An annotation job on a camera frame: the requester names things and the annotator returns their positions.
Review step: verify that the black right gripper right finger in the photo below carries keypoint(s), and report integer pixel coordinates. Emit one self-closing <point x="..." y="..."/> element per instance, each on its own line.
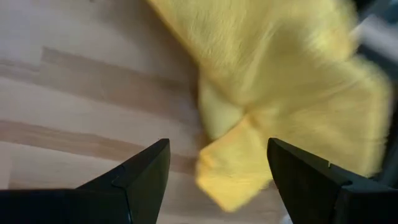
<point x="311" y="186"/>

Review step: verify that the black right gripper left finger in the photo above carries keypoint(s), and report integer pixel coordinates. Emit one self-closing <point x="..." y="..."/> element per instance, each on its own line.
<point x="136" y="189"/>

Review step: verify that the yellow microfiber towel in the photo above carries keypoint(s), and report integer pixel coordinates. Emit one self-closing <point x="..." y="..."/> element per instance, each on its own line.
<point x="280" y="77"/>

